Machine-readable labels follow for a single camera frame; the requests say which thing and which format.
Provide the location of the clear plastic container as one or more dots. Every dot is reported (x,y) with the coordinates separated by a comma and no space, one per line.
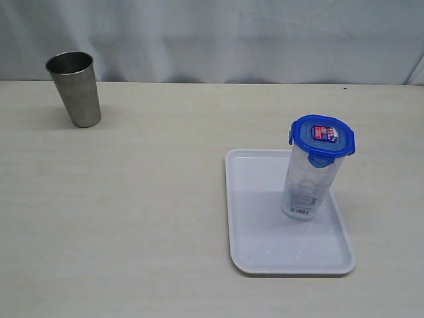
(307,182)

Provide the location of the white backdrop curtain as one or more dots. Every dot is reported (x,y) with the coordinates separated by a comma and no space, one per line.
(219,41)

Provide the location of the blue container lid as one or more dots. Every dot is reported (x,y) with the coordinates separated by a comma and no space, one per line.
(324,138)

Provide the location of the white plastic tray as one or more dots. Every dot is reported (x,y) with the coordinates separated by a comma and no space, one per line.
(263,240)

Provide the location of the stainless steel cup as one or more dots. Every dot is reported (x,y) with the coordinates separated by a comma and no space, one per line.
(74,77)

